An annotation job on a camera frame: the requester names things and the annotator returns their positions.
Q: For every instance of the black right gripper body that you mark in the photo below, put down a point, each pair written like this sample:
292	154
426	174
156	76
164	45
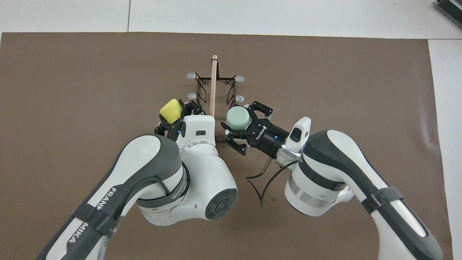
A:
269	141

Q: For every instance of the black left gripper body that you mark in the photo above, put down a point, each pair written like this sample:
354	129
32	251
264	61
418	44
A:
179	131

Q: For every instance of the yellow plastic cup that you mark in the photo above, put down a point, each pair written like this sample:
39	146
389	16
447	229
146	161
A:
170	110

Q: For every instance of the pale green plastic cup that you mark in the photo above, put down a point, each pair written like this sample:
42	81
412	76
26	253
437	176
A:
237	118

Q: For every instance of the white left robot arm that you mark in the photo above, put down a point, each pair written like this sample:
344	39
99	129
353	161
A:
202	169

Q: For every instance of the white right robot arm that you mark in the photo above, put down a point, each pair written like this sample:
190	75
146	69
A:
325	169

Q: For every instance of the brown table mat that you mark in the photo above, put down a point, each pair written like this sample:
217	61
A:
72	90

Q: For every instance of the grey ribbed device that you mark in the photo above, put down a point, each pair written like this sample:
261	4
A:
451	8

